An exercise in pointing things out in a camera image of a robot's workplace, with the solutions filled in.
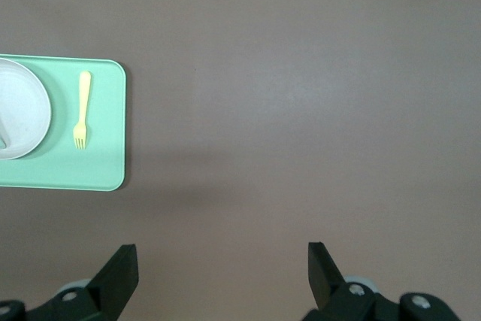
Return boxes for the brown table cover mat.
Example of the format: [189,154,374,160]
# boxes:
[0,0,481,321]

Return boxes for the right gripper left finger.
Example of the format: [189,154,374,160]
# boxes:
[0,244,141,321]

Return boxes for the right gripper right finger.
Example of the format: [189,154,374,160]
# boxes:
[301,241,458,321]

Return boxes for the light green rectangular tray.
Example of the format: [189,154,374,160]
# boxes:
[0,53,129,192]

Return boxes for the beige round plate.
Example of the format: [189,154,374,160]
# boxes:
[0,56,53,161]

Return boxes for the yellow plastic fork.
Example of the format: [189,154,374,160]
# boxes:
[72,71,92,150]

